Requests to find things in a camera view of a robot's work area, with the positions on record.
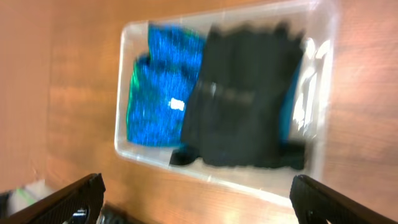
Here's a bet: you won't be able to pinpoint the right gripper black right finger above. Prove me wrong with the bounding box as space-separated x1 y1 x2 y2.
289 175 397 224

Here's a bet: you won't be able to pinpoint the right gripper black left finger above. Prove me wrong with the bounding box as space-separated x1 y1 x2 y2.
1 173 106 224

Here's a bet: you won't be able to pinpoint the long black garment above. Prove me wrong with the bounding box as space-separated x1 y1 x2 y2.
169 142 306 170

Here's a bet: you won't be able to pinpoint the blue denim jeans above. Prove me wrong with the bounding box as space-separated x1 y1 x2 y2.
279 62 302 143

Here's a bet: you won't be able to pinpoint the blue green sequin cloth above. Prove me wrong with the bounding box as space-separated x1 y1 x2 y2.
126 23 206 147

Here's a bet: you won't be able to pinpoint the clear plastic storage bin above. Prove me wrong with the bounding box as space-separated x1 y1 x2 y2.
114 0 339 207

